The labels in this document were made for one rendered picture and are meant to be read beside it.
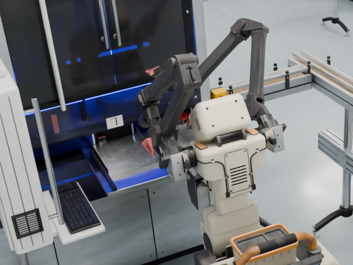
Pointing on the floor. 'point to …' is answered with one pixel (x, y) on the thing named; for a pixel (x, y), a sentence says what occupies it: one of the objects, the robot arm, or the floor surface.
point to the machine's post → (201, 52)
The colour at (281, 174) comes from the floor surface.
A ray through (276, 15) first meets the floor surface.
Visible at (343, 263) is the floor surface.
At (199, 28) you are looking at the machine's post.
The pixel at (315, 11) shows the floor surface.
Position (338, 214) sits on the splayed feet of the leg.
